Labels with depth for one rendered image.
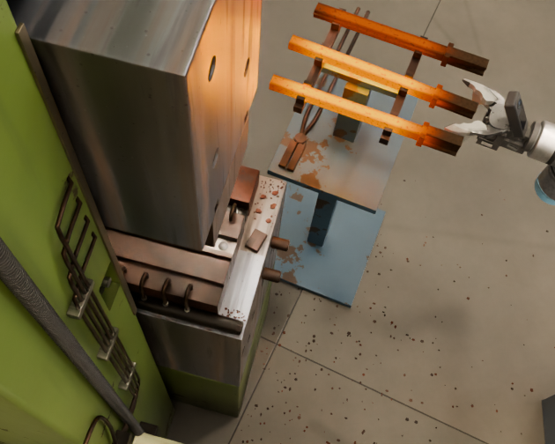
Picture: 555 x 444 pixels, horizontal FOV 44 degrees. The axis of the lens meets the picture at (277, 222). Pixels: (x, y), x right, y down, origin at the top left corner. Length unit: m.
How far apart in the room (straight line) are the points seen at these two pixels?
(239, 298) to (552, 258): 1.55
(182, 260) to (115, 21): 0.78
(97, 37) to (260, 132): 2.06
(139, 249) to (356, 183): 0.65
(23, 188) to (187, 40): 0.22
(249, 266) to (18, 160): 0.84
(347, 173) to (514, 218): 1.07
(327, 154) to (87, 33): 1.22
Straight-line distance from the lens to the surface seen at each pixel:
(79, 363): 0.99
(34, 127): 0.70
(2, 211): 0.68
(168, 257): 1.38
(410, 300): 2.47
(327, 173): 1.78
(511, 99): 1.59
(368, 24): 1.72
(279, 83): 1.59
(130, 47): 0.65
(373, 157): 1.83
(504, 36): 3.22
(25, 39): 0.64
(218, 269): 1.36
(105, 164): 0.82
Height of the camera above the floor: 2.26
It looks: 64 degrees down
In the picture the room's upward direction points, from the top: 8 degrees clockwise
